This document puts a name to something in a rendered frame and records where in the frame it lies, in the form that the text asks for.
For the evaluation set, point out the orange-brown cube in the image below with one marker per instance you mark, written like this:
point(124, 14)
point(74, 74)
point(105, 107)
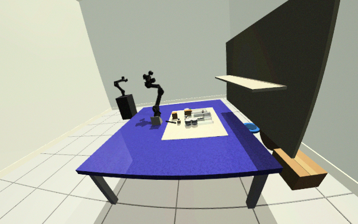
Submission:
point(174, 115)

